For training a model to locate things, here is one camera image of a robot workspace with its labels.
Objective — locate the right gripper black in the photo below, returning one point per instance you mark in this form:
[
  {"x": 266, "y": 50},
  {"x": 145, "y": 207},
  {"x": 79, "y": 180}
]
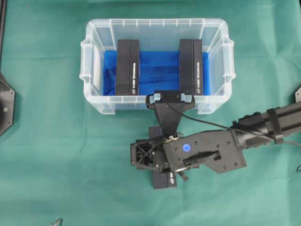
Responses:
[{"x": 165, "y": 154}]

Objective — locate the black realsense box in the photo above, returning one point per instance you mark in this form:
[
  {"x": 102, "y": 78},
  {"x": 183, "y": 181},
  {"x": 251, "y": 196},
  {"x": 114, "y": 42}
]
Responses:
[
  {"x": 191, "y": 67},
  {"x": 128, "y": 68},
  {"x": 161, "y": 180}
]

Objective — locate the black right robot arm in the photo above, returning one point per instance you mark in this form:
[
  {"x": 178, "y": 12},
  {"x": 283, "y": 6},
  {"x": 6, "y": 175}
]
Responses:
[{"x": 221, "y": 150}]

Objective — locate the blue cloth in case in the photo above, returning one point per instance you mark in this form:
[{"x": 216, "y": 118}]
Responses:
[{"x": 159, "y": 70}]

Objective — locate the clear plastic storage case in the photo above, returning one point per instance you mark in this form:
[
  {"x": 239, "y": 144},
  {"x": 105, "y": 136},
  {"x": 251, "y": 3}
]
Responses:
[{"x": 160, "y": 34}]

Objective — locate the small dark tool tip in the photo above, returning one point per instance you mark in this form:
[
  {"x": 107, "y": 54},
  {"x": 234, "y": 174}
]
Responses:
[{"x": 57, "y": 222}]

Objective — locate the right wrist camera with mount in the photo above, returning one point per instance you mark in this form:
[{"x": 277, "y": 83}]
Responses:
[{"x": 169, "y": 106}]

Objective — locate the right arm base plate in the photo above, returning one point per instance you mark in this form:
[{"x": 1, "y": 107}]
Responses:
[{"x": 298, "y": 95}]

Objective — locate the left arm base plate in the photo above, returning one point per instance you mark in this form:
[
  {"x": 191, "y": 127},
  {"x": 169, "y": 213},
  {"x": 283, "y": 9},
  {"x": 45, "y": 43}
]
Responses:
[{"x": 7, "y": 105}]

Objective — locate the black frame bar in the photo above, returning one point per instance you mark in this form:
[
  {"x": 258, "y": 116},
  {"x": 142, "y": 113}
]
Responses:
[{"x": 3, "y": 7}]

